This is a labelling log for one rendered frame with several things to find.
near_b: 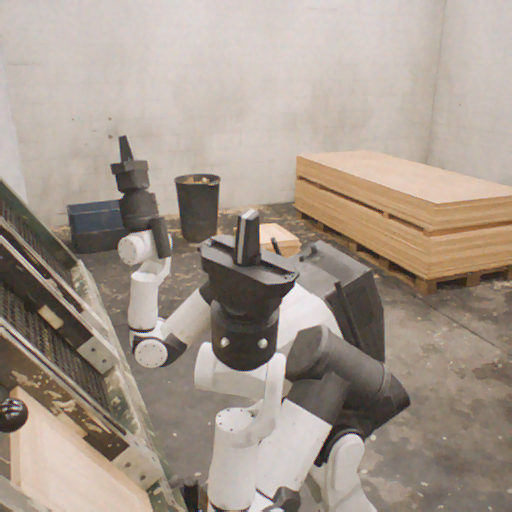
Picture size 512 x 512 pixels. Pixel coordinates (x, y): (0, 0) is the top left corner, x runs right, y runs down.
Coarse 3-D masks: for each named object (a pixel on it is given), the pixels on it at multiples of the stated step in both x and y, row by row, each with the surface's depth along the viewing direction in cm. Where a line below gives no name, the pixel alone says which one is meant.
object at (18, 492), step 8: (0, 480) 66; (8, 480) 67; (0, 488) 64; (8, 488) 66; (16, 488) 68; (0, 496) 63; (8, 496) 65; (16, 496) 66; (24, 496) 68; (32, 496) 70; (0, 504) 63; (8, 504) 64; (16, 504) 65; (24, 504) 67; (32, 504) 68; (40, 504) 70
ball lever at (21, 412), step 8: (8, 400) 56; (16, 400) 56; (0, 408) 55; (8, 408) 55; (16, 408) 56; (24, 408) 56; (0, 416) 55; (8, 416) 55; (16, 416) 55; (24, 416) 56; (0, 424) 55; (8, 424) 55; (16, 424) 55; (24, 424) 56; (8, 432) 56
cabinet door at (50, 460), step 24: (24, 432) 86; (48, 432) 94; (72, 432) 103; (24, 456) 80; (48, 456) 88; (72, 456) 96; (96, 456) 105; (24, 480) 75; (48, 480) 82; (72, 480) 89; (96, 480) 98; (120, 480) 108; (48, 504) 76; (72, 504) 83; (96, 504) 91; (120, 504) 100; (144, 504) 110
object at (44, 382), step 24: (0, 336) 92; (0, 360) 94; (24, 360) 95; (24, 384) 97; (48, 384) 99; (72, 384) 106; (48, 408) 100; (72, 408) 103; (96, 408) 109; (96, 432) 107; (120, 432) 111; (120, 456) 111; (144, 456) 114; (144, 480) 115
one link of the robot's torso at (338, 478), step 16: (336, 448) 117; (352, 448) 118; (336, 464) 117; (352, 464) 119; (304, 480) 136; (320, 480) 126; (336, 480) 119; (352, 480) 123; (320, 496) 139; (336, 496) 122; (352, 496) 129
